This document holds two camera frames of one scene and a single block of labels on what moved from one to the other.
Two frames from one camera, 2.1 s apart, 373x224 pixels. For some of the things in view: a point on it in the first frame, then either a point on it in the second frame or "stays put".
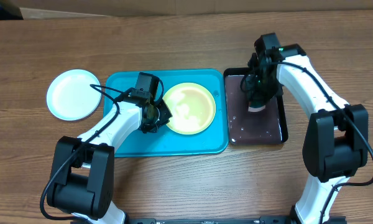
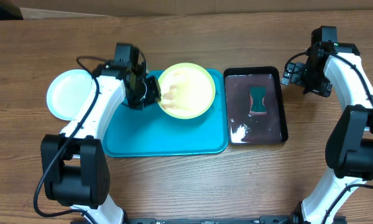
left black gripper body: (161, 116) → (147, 92)
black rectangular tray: (267, 127) stays put
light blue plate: (69, 96) stays put
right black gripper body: (264, 88) → (312, 79)
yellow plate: (192, 106) → (187, 90)
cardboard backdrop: (32, 9) stays put
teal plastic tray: (213, 141) stays put
